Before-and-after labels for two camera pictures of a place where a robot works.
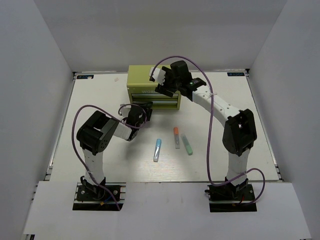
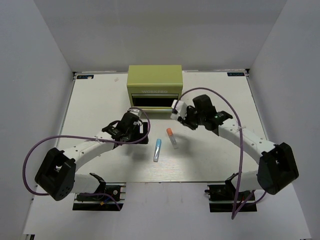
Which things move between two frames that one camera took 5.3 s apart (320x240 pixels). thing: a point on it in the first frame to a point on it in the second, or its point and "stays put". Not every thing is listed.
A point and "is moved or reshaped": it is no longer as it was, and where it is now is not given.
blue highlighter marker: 157,150 stays put
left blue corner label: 85,77 stays put
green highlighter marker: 186,144 to 174,116
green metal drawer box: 141,88 stays put
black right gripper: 164,89 to 187,123
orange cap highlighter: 177,138 is moved or reshaped
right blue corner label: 235,74 stays put
